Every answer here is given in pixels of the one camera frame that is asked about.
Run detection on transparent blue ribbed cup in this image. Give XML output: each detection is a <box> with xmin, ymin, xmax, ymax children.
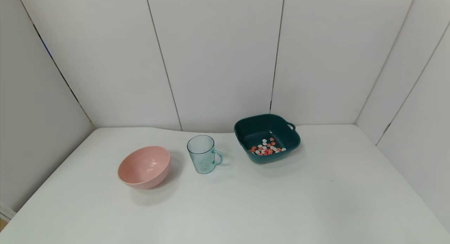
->
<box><xmin>187</xmin><ymin>135</ymin><xmax>224</xmax><ymax>175</ymax></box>

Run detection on red and white pellets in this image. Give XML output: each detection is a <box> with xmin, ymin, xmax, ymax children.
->
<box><xmin>248</xmin><ymin>137</ymin><xmax>287</xmax><ymax>156</ymax></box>

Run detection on pink round bowl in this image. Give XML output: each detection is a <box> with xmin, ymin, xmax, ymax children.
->
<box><xmin>118</xmin><ymin>146</ymin><xmax>172</xmax><ymax>190</ymax></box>

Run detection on dark teal square basin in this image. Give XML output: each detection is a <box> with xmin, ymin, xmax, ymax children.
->
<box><xmin>234</xmin><ymin>114</ymin><xmax>301</xmax><ymax>165</ymax></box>

